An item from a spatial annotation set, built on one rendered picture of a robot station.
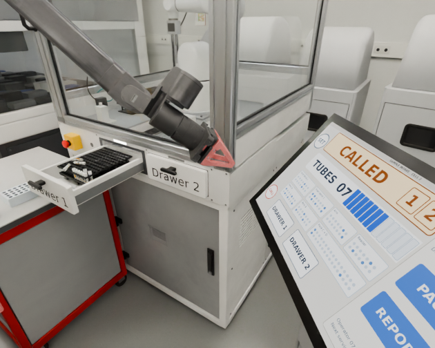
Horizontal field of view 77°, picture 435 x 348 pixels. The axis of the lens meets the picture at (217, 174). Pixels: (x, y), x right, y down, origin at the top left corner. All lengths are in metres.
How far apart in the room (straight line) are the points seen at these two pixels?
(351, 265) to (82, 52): 0.61
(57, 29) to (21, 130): 1.34
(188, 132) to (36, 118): 1.49
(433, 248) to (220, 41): 0.67
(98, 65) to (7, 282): 1.00
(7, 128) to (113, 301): 1.13
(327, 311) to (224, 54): 0.66
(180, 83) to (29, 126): 1.48
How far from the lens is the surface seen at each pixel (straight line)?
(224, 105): 0.86
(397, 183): 0.53
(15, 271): 1.38
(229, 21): 0.82
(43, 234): 1.36
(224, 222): 1.07
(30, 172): 1.20
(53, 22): 0.66
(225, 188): 0.97
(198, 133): 0.58
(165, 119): 0.56
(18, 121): 1.94
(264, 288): 1.80
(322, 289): 0.52
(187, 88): 0.57
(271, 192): 0.71
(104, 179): 1.10
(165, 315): 1.70
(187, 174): 1.02
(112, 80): 0.59
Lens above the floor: 1.39
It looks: 29 degrees down
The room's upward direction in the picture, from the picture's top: straight up
